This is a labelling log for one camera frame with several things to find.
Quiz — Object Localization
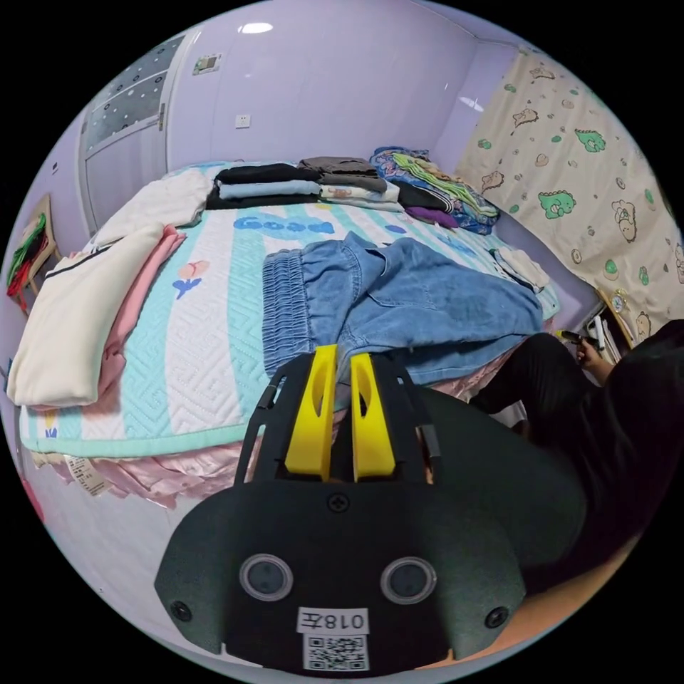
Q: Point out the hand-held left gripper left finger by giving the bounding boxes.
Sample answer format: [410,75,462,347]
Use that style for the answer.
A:
[284,344,338,481]

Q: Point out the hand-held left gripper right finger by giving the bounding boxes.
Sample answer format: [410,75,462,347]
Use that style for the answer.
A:
[350,353,398,482]

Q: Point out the blue denim shorts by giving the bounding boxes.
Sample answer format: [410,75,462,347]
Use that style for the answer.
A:
[262,231,546,387]

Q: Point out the person's left forearm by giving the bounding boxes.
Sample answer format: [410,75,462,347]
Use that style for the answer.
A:
[454,534,645,666]

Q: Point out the person's right hand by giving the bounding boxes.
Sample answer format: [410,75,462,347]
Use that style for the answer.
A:
[574,341,616,387]

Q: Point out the small white folded cloth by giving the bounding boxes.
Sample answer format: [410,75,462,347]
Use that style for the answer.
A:
[491,248,551,294]

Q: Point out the person's body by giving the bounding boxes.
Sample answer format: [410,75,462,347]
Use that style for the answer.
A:
[422,318,684,595]

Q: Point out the bed with striped printed quilt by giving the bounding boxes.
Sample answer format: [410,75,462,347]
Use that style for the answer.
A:
[19,159,562,509]

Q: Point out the cream curtain with dinosaur print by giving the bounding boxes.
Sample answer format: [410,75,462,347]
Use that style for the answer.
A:
[454,46,684,348]

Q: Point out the pile of colourful clothes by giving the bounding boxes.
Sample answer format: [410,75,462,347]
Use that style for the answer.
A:
[370,147,502,236]

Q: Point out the pile of folded dark clothes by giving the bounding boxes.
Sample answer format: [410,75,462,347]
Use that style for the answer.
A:
[205,156,407,214]

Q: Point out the pile of cream pink clothes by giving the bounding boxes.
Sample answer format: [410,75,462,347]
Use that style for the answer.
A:
[6,170,214,411]

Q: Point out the wooden chair with clothes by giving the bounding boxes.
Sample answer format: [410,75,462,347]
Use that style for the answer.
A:
[5,193,61,314]

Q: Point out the door with frosted glass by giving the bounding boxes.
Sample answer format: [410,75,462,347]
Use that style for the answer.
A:
[78,31,189,232]

